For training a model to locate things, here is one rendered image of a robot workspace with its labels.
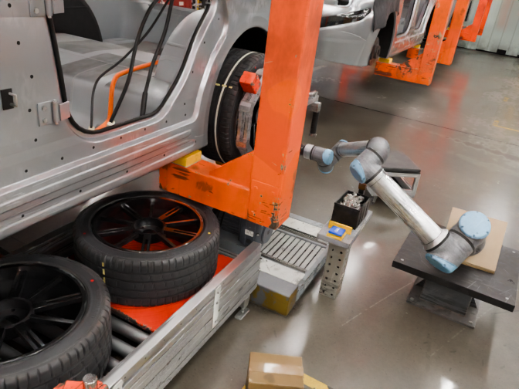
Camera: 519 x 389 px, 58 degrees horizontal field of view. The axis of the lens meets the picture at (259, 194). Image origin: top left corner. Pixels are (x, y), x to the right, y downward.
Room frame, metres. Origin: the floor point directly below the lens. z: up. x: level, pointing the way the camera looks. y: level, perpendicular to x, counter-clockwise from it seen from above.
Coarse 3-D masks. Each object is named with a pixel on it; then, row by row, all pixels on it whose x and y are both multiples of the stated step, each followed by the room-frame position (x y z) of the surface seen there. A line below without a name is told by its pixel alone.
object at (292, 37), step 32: (288, 0) 1.92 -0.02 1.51; (320, 0) 1.99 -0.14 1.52; (288, 32) 1.92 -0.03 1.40; (288, 64) 1.91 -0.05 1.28; (288, 96) 1.90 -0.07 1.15; (256, 128) 1.96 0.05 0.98; (288, 128) 1.89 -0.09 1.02; (256, 160) 1.95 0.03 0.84; (288, 160) 1.92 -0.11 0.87; (256, 192) 1.93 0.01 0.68; (288, 192) 1.97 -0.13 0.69
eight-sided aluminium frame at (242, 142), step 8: (256, 72) 2.49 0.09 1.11; (248, 96) 2.40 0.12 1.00; (256, 96) 2.39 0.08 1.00; (240, 104) 2.36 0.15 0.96; (248, 104) 2.35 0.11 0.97; (240, 112) 2.35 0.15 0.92; (248, 112) 2.33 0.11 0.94; (240, 120) 2.35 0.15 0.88; (248, 120) 2.33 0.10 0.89; (240, 128) 2.35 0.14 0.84; (248, 128) 2.34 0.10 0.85; (240, 136) 2.36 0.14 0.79; (248, 136) 2.35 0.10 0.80; (240, 144) 2.35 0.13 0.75; (248, 144) 2.35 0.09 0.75; (240, 152) 2.41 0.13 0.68; (248, 152) 2.37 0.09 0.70
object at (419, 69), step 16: (448, 0) 5.72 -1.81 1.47; (432, 16) 5.77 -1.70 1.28; (448, 16) 5.77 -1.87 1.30; (432, 32) 5.75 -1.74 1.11; (432, 48) 5.74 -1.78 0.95; (384, 64) 5.95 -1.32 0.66; (400, 64) 5.89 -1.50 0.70; (416, 64) 5.81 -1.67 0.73; (432, 64) 5.72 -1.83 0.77; (416, 80) 5.77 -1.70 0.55
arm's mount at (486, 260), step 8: (456, 208) 2.38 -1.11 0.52; (456, 216) 2.35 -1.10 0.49; (448, 224) 2.32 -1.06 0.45; (496, 224) 2.29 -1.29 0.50; (504, 224) 2.28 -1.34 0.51; (496, 232) 2.25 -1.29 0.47; (504, 232) 2.24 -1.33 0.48; (488, 240) 2.22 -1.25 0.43; (496, 240) 2.22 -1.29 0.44; (488, 248) 2.19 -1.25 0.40; (496, 248) 2.19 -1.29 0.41; (472, 256) 2.17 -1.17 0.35; (480, 256) 2.16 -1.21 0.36; (488, 256) 2.16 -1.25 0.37; (496, 256) 2.15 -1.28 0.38; (464, 264) 2.16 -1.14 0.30; (472, 264) 2.14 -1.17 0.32; (480, 264) 2.13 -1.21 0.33; (488, 264) 2.13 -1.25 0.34; (496, 264) 2.12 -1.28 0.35
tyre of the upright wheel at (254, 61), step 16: (224, 64) 2.51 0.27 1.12; (240, 64) 2.50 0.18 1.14; (256, 64) 2.54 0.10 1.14; (224, 80) 2.42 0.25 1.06; (224, 96) 2.37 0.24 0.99; (240, 96) 2.41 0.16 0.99; (224, 112) 2.33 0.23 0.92; (208, 128) 2.36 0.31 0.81; (224, 128) 2.32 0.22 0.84; (208, 144) 2.40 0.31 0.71; (224, 144) 2.34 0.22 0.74; (224, 160) 2.43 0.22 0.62
